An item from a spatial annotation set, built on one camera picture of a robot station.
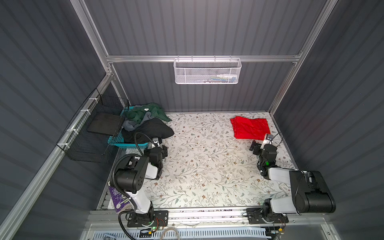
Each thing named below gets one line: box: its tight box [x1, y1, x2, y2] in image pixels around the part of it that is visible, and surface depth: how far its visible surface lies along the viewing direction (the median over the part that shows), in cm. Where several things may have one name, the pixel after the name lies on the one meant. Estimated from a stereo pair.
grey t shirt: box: [122, 111, 155, 132], surface depth 96 cm
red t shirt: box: [230, 116, 271, 141], surface depth 108 cm
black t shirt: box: [122, 118, 175, 144], surface depth 100 cm
